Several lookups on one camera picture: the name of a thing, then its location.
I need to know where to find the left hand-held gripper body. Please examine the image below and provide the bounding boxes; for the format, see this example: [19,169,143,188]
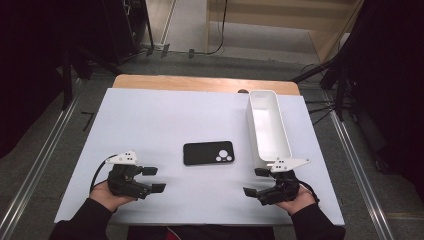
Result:
[105,150,153,200]

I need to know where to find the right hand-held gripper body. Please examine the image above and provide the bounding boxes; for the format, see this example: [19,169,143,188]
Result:
[258,157,311,206]

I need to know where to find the white oblong plastic container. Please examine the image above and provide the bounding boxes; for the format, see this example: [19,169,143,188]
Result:
[246,89,293,169]

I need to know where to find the person's right hand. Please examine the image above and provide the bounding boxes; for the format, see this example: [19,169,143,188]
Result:
[274,184,317,216]

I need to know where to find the person's left hand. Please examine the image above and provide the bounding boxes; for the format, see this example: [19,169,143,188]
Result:
[89,180,138,213]

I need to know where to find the white board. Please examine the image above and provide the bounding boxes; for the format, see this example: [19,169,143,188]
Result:
[54,87,345,227]

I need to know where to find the wooden table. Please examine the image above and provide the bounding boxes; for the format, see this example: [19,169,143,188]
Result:
[112,73,301,97]

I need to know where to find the black metal stand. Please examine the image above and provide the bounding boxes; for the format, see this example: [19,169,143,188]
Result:
[291,54,353,122]
[59,46,122,111]

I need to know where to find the black equipment cabinet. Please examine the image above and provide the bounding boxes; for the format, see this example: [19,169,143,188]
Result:
[99,0,155,65]

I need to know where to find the black curtain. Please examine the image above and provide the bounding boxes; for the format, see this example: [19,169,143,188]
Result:
[0,0,104,159]
[333,0,424,203]

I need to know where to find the light wooden furniture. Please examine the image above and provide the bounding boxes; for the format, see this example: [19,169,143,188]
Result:
[204,0,365,63]

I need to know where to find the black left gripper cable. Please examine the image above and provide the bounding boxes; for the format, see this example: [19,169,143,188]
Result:
[89,154,118,194]

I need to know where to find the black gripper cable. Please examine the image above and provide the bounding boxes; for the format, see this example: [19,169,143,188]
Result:
[298,179,320,204]
[89,154,118,194]

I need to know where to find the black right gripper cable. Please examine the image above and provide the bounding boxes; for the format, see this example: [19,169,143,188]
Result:
[298,179,320,204]

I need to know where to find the metal floor rail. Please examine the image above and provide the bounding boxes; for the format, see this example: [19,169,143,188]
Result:
[328,99,395,240]
[0,96,82,240]

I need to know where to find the black floor cables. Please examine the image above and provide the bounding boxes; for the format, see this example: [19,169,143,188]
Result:
[299,62,338,126]

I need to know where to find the hanging black cable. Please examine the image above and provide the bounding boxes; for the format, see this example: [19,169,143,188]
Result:
[205,0,229,56]

